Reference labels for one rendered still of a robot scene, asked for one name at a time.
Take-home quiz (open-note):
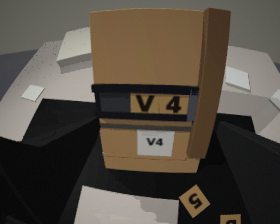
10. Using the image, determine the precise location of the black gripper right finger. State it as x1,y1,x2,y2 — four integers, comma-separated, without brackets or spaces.
217,121,280,224

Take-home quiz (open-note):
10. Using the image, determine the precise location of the white paper ticket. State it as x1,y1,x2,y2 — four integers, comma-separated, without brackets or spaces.
136,131,175,157

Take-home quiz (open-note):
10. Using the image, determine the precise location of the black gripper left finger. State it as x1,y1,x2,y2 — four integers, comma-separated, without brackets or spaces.
0,117,100,224

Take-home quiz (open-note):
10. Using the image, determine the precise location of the white flat rectangular strip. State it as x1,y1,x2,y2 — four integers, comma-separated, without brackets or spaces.
22,84,44,101

